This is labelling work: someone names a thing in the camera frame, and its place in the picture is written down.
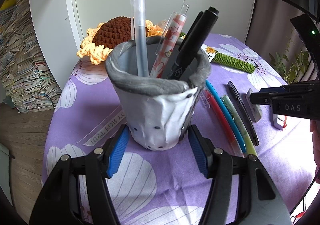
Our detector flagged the blue pen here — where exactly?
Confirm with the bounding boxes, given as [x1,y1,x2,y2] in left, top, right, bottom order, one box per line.
[206,80,247,154]

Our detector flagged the red gel pen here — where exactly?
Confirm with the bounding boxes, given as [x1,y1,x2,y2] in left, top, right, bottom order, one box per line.
[203,88,244,157]

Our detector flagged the white eraser block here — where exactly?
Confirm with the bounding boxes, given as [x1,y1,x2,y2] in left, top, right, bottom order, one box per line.
[246,88,263,122]

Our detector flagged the light green pen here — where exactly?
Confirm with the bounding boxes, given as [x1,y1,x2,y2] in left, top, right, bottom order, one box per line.
[221,95,258,156]

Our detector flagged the black pen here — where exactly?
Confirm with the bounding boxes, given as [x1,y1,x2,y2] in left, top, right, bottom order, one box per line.
[227,81,259,146]

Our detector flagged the grey white pen holder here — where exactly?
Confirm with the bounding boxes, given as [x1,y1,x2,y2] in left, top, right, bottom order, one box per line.
[105,40,211,151]

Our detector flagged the black marker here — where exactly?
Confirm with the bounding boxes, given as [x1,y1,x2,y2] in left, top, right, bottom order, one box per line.
[162,7,219,80]

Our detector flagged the pink patterned pen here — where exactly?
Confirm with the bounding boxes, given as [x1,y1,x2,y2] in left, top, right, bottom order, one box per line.
[149,3,189,78]

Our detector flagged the translucent frosted pen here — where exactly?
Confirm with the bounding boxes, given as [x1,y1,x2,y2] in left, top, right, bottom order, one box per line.
[131,0,149,77]

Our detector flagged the person's right hand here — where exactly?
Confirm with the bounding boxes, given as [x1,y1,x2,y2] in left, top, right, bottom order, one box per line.
[310,120,320,184]

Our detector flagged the green potted vine plant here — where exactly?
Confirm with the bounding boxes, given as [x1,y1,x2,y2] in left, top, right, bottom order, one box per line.
[269,29,310,84]

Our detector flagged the purple floral tablecloth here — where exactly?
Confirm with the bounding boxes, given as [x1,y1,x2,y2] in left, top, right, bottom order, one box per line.
[42,34,316,224]

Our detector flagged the sunflower gift tag card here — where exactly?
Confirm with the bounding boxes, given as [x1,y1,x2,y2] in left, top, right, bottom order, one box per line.
[201,44,218,62]

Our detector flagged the crochet sunflower with green stem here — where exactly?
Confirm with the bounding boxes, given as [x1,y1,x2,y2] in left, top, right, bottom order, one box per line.
[76,16,254,74]

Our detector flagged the stack of old books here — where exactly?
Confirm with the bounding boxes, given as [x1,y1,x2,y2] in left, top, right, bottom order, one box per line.
[1,0,61,113]

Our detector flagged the white bookshelf cabinet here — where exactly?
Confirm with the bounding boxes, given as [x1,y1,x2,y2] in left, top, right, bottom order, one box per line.
[29,0,254,87]

